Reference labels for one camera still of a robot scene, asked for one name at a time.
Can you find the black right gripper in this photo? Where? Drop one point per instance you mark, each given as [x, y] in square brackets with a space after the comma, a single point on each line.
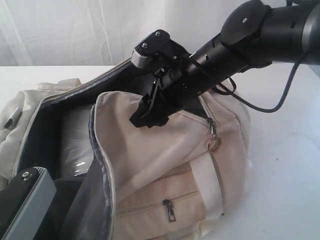
[210, 65]

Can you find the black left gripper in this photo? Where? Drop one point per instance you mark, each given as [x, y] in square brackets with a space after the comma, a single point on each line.
[66, 190]

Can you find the cream duffel bag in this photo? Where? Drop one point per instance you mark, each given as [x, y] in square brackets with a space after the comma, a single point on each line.
[168, 182]

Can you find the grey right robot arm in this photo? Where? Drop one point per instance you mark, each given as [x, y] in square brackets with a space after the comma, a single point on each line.
[254, 36]

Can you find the clear plastic document sleeve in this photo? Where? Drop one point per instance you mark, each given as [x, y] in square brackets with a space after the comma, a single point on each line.
[76, 154]

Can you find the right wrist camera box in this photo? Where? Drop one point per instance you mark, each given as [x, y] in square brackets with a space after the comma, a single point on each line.
[144, 53]

